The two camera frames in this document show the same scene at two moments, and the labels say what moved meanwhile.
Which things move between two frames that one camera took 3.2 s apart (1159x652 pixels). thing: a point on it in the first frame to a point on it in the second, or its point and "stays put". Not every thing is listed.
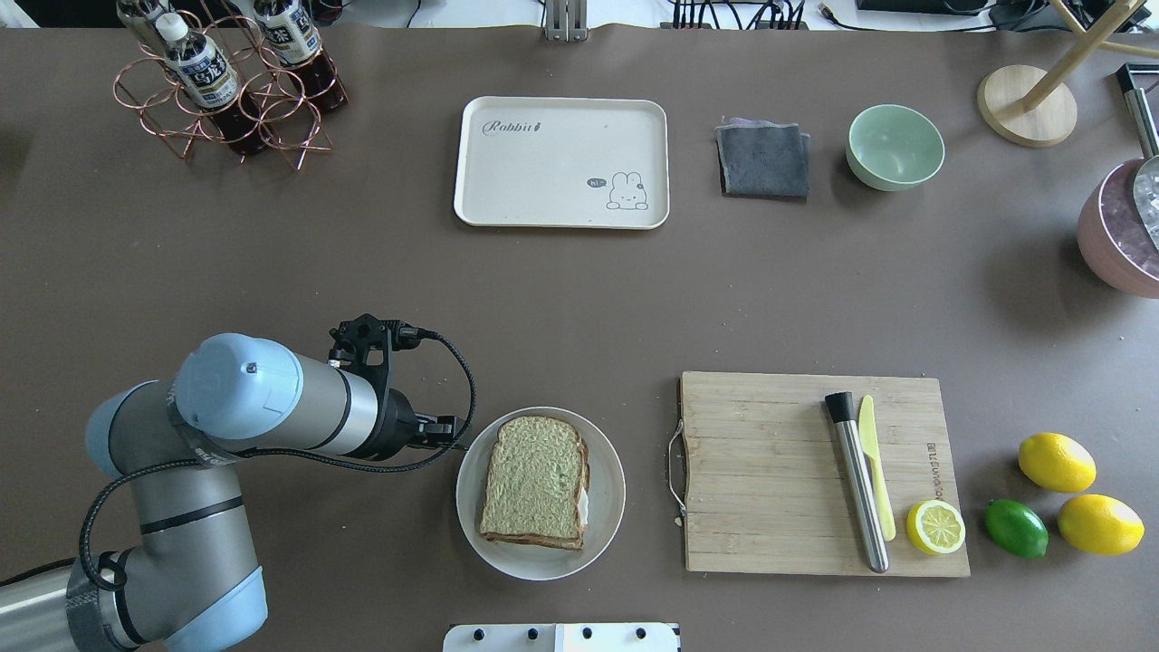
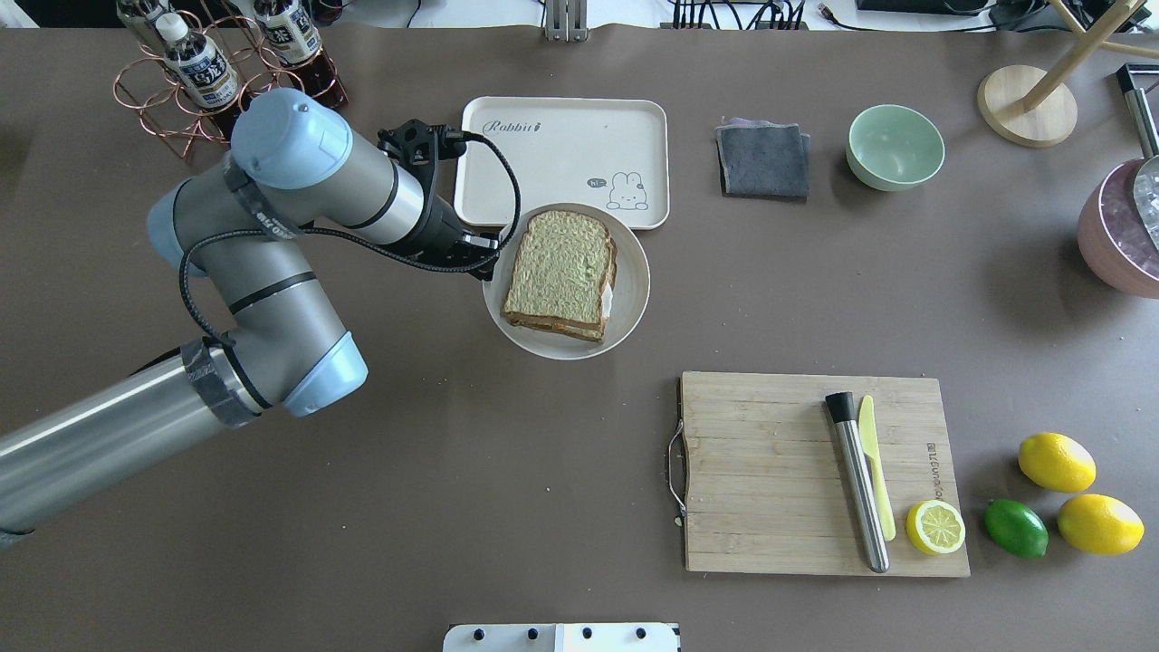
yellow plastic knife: x=867 y=438 stays put
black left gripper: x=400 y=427 to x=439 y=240
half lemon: x=936 y=526 stays put
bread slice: x=537 y=466 to x=565 y=262
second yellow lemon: x=1100 y=524 stays put
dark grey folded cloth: x=763 y=159 stays put
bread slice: x=569 y=542 to x=590 y=330
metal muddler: x=840 y=407 stays put
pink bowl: x=1112 y=234 stays put
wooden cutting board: x=766 y=485 stays put
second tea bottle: x=291 y=32 stays put
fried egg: x=583 y=503 to x=607 y=300
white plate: x=605 y=507 to x=629 y=292
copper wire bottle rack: x=203 y=78 stays put
